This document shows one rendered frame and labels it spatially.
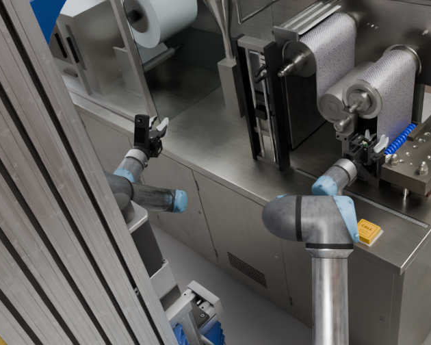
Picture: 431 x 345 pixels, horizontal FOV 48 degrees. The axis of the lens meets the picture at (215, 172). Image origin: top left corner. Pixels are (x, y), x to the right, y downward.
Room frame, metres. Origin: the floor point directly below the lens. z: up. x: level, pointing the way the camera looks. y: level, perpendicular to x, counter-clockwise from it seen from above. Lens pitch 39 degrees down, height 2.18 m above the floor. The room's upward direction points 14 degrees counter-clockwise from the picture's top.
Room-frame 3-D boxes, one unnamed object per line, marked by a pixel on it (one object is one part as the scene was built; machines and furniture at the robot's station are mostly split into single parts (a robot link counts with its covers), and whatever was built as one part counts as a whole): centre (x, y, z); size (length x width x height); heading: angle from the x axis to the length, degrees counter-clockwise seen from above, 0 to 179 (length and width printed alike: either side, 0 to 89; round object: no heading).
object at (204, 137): (2.10, 0.00, 0.88); 2.52 x 0.66 x 0.04; 37
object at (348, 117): (1.33, -0.48, 1.05); 0.06 x 0.05 x 0.31; 127
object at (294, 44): (1.61, -0.49, 1.34); 0.25 x 0.14 x 0.14; 127
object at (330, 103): (1.50, -0.56, 1.18); 0.26 x 0.12 x 0.12; 127
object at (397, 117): (1.35, -0.66, 1.11); 0.23 x 0.01 x 0.18; 127
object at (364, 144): (1.21, -0.47, 1.12); 0.12 x 0.08 x 0.09; 127
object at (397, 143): (1.33, -0.68, 1.03); 0.21 x 0.04 x 0.03; 127
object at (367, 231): (1.06, -0.44, 0.91); 0.07 x 0.07 x 0.02; 37
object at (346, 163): (1.16, -0.40, 1.11); 0.08 x 0.05 x 0.08; 37
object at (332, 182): (1.11, -0.34, 1.11); 0.11 x 0.08 x 0.09; 127
